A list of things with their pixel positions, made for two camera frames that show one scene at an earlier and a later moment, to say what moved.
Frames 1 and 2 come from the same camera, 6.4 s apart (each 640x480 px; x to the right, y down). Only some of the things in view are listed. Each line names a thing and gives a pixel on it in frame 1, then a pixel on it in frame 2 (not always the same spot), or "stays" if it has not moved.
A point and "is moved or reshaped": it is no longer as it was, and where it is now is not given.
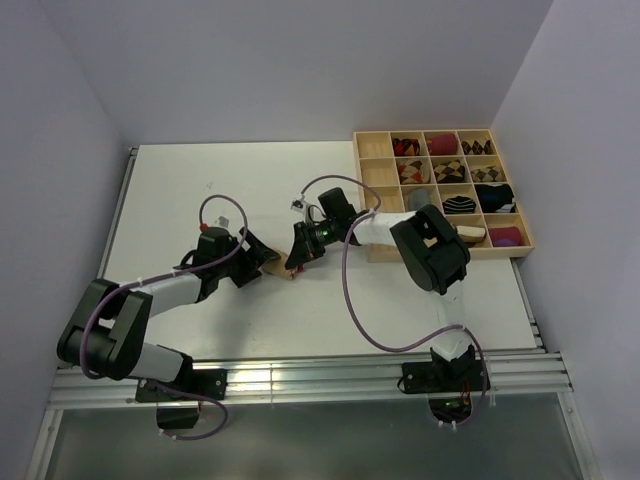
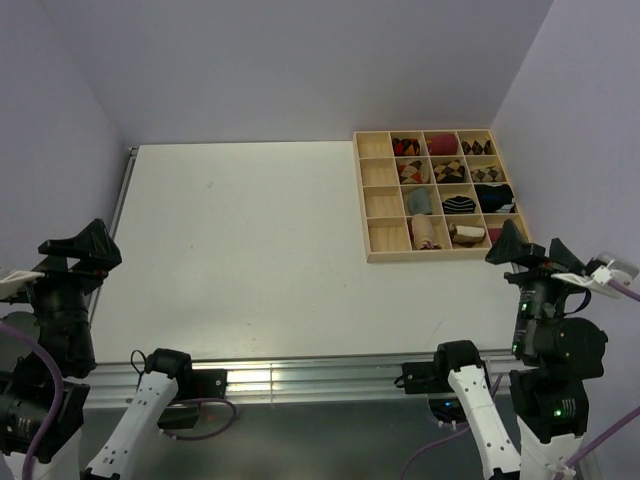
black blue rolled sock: (496, 199) stays
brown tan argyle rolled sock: (450, 172) stays
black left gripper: (253, 258) to (93, 245)
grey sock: (418, 197) stays
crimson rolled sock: (444, 144) stays
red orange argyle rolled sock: (406, 147) stays
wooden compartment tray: (461, 171) stays
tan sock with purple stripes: (277, 266) is moved or reshaped
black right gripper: (304, 249) to (512, 243)
